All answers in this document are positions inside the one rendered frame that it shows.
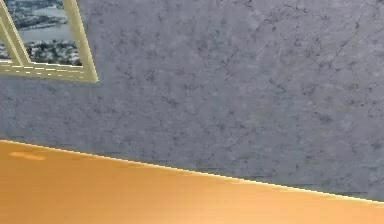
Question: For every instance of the pale yellow framed window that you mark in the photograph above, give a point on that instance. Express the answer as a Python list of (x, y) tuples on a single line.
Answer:
[(78, 40)]

